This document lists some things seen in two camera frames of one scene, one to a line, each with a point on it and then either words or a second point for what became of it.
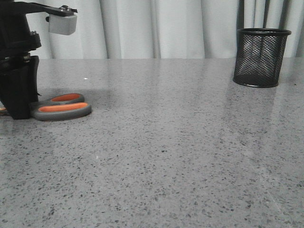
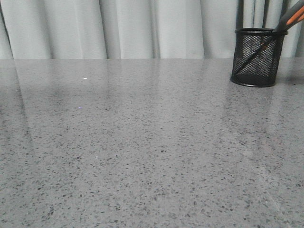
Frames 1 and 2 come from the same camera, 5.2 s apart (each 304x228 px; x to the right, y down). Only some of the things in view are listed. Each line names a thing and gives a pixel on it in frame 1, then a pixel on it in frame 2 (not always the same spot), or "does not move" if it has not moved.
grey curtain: (167, 29) does not move
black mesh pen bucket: (260, 53) does not move
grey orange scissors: (61, 107) to (294, 15)
